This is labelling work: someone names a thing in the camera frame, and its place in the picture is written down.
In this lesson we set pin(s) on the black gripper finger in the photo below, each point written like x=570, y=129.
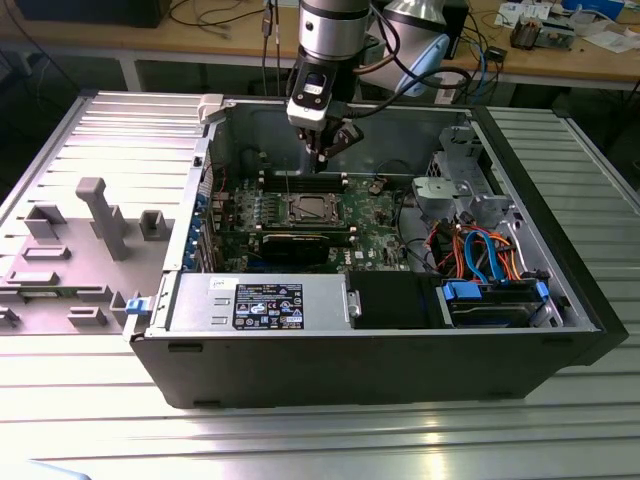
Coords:
x=312, y=140
x=345, y=140

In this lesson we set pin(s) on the silver square CPU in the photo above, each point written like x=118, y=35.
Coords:
x=314, y=208

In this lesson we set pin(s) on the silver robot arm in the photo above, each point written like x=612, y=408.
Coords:
x=332, y=35

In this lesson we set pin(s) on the black RAM slot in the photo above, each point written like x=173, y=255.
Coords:
x=300, y=226
x=305, y=187
x=342, y=239
x=300, y=177

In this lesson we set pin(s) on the round coin cell battery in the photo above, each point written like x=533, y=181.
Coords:
x=377, y=188

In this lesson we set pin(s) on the green motherboard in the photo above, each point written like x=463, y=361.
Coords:
x=370, y=240

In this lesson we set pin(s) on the pale grey case latch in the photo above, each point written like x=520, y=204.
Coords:
x=210, y=107

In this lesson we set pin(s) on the black graphics card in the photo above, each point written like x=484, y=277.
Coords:
x=295, y=250

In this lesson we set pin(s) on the grey metal disk bay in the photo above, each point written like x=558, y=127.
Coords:
x=450, y=190

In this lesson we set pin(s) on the upright black box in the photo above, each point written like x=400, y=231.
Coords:
x=459, y=35

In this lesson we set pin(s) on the long wooden desk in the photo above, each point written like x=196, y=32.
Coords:
x=210, y=40

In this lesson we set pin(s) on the small black adapter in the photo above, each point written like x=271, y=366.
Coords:
x=497, y=53

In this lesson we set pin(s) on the white printed card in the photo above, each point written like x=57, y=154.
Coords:
x=510, y=12

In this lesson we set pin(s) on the finned metal cooler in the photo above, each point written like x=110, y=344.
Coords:
x=524, y=34

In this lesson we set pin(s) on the hard disk in blue carrier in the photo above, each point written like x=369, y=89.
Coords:
x=460, y=291

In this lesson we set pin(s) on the silver power supply unit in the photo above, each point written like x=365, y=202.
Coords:
x=200, y=305

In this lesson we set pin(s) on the grey electronic device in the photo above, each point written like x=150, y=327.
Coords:
x=555, y=36

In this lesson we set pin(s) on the black PC case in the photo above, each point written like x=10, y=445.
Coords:
x=350, y=370

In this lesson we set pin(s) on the blue case latch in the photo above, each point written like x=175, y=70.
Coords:
x=137, y=307

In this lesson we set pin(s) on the large black device case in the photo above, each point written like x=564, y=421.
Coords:
x=90, y=12

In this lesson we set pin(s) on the grey plastic parts rack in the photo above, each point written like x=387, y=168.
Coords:
x=85, y=260

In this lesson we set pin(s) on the blue cardboard box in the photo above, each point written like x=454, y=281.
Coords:
x=600, y=7

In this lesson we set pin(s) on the white paper sheets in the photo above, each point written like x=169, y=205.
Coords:
x=610, y=41

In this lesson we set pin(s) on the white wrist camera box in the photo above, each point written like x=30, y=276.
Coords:
x=307, y=112

